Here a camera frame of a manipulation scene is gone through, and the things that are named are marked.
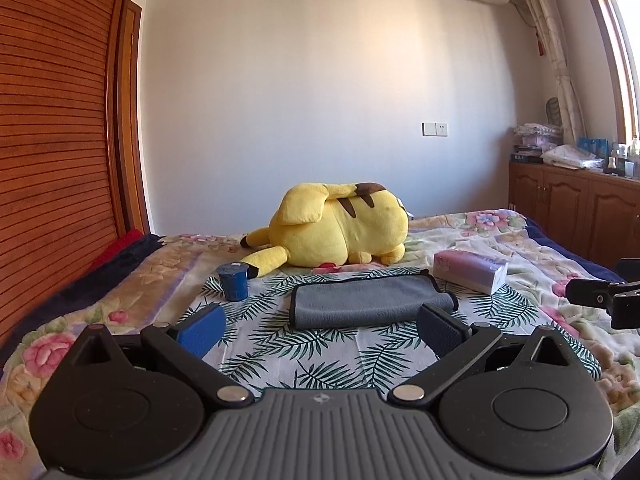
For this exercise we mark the beige patterned curtain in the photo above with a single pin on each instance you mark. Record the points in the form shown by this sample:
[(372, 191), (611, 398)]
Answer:
[(550, 29)]

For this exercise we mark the wooden low cabinet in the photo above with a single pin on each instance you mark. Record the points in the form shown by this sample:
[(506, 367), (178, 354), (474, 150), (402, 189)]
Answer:
[(594, 215)]

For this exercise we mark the red blanket edge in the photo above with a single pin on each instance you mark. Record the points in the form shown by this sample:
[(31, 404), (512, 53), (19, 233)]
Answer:
[(115, 248)]

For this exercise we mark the pink purple tissue pack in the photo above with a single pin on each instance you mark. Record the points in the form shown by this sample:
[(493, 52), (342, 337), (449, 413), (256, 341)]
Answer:
[(470, 270)]

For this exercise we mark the wooden slatted wardrobe door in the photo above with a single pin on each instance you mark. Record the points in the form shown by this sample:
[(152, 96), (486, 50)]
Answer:
[(61, 198)]

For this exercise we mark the white plastic bag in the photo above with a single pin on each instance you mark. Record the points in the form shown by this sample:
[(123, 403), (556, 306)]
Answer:
[(569, 157)]

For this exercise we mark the floral bed blanket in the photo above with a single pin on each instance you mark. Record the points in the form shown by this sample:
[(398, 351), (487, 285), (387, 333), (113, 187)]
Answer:
[(167, 282)]

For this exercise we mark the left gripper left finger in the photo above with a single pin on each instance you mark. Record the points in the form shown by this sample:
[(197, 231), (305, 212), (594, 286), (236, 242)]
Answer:
[(178, 350)]

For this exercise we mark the stack of folded linens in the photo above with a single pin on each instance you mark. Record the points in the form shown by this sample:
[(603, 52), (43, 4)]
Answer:
[(531, 141)]

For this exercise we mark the purple grey microfibre towel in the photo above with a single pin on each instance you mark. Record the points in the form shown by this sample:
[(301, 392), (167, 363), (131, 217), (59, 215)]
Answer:
[(364, 302)]

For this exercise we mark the dark navy blanket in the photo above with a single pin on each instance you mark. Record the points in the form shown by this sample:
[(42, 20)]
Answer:
[(84, 292)]

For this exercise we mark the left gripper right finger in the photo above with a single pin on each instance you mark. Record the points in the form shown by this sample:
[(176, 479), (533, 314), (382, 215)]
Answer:
[(459, 349)]

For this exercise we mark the white wall switch socket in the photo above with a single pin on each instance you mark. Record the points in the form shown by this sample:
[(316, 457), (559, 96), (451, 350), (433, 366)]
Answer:
[(435, 129)]

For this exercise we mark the blue cylindrical cup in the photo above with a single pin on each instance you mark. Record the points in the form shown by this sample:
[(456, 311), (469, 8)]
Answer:
[(233, 277)]

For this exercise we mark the blue boxes on cabinet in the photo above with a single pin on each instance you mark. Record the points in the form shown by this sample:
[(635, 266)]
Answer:
[(598, 147)]

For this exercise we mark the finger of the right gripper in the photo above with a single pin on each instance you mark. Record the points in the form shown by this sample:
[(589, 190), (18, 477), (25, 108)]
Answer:
[(589, 293)]

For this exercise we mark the yellow Pikachu plush toy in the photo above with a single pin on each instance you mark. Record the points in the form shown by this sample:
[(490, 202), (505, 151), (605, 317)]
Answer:
[(318, 223)]

